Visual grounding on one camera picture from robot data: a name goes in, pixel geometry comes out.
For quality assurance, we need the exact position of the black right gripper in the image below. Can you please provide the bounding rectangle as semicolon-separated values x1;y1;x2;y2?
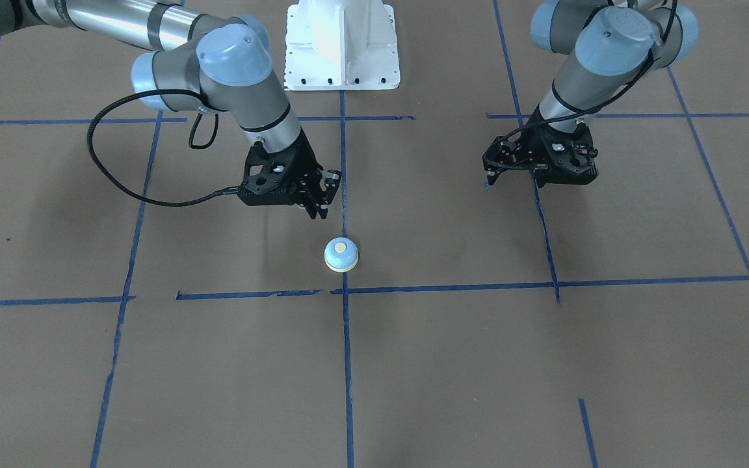
238;139;343;220

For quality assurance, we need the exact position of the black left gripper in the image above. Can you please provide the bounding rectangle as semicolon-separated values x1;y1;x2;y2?
482;123;599;189

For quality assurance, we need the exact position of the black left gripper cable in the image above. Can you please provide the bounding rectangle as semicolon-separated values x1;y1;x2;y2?
502;0;678;142

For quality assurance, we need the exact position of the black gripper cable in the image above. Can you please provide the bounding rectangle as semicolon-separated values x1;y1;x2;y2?
86;89;243;209
502;0;678;142

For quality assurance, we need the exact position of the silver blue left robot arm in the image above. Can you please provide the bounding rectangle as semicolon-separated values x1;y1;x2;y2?
482;1;700;187

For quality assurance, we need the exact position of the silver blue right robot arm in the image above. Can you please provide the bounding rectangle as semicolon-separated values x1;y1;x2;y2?
0;1;342;219

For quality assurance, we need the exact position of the white camera stand pillar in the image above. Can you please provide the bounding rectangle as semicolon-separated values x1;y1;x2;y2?
283;1;401;92

